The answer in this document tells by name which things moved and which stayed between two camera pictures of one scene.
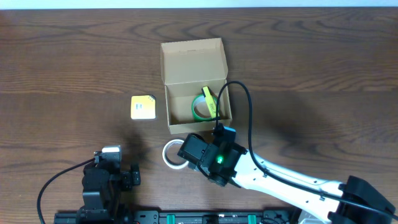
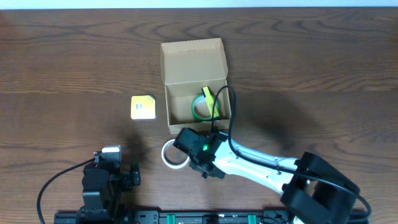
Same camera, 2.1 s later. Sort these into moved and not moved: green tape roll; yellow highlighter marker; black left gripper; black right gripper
Moved: black right gripper
Not moved: black left gripper; yellow highlighter marker; green tape roll
